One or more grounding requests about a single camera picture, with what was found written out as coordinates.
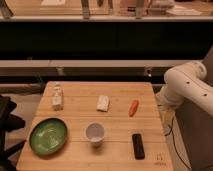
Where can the black remote control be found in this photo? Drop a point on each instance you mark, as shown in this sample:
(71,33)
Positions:
(138,146)

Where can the green ceramic plate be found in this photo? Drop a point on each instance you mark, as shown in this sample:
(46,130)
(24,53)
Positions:
(48,136)

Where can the white folded cloth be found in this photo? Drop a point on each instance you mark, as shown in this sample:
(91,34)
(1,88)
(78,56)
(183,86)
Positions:
(103,103)

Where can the dark robot base panel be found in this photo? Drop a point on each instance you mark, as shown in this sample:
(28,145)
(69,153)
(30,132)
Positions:
(195,120)

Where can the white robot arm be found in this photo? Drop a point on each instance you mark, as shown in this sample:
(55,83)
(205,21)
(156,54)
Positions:
(186,81)

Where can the white paper cup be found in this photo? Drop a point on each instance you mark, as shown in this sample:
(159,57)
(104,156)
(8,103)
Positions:
(95,133)

